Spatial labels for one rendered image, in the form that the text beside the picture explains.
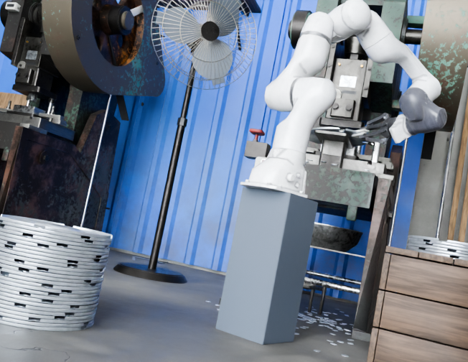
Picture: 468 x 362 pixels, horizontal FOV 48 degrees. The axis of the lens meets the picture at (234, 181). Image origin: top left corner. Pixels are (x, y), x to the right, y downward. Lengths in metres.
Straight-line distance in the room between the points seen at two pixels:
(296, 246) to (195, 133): 2.38
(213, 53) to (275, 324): 1.61
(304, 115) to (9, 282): 0.97
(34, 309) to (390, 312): 0.97
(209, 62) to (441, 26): 1.18
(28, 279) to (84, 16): 1.80
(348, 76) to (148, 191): 1.99
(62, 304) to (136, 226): 2.68
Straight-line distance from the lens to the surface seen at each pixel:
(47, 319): 1.32
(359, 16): 1.84
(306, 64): 1.77
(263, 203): 1.62
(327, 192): 2.20
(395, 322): 1.64
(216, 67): 2.88
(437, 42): 2.20
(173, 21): 2.85
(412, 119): 2.02
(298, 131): 1.67
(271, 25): 4.01
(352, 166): 2.30
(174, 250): 3.85
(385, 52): 1.95
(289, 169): 1.62
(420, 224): 3.56
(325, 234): 2.27
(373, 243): 2.11
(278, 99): 1.74
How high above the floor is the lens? 0.30
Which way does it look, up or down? 6 degrees up
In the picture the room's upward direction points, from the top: 11 degrees clockwise
